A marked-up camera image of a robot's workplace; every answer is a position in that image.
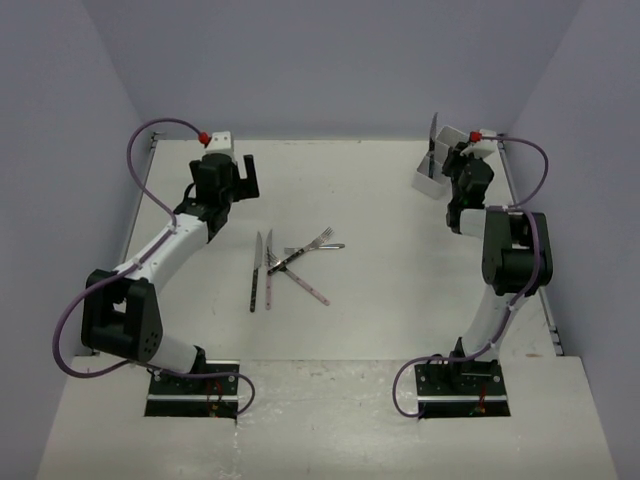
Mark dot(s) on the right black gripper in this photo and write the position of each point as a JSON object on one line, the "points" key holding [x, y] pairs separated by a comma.
{"points": [[454, 158]]}

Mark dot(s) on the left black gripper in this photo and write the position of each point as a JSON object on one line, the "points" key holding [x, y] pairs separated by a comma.
{"points": [[246, 188]]}

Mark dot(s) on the green handled knife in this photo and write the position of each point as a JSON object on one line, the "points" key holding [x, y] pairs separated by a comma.
{"points": [[432, 146]]}

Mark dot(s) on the black handled knife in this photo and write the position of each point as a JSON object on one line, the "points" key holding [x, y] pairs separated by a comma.
{"points": [[258, 255]]}

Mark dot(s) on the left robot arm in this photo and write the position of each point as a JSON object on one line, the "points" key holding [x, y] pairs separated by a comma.
{"points": [[121, 313]]}

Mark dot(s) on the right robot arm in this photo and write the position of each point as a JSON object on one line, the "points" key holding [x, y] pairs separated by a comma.
{"points": [[516, 256]]}

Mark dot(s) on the white divided utensil container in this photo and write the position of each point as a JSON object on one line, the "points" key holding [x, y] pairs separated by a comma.
{"points": [[428, 178]]}

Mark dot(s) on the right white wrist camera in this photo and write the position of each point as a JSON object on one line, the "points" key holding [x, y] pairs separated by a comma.
{"points": [[481, 144]]}

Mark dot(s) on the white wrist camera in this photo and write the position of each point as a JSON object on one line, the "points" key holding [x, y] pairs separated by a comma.
{"points": [[481, 144], [221, 142]]}

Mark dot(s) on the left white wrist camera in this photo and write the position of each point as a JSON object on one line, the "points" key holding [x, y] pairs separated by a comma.
{"points": [[221, 142]]}

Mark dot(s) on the pink handled fork upper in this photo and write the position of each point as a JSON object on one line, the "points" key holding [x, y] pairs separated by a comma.
{"points": [[333, 246]]}

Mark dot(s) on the black handled fork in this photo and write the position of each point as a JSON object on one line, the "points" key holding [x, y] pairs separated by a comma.
{"points": [[320, 240]]}

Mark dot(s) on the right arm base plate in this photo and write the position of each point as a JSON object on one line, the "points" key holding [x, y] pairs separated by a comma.
{"points": [[461, 390]]}

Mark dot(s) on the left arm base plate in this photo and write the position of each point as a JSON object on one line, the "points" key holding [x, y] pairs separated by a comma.
{"points": [[170, 396]]}

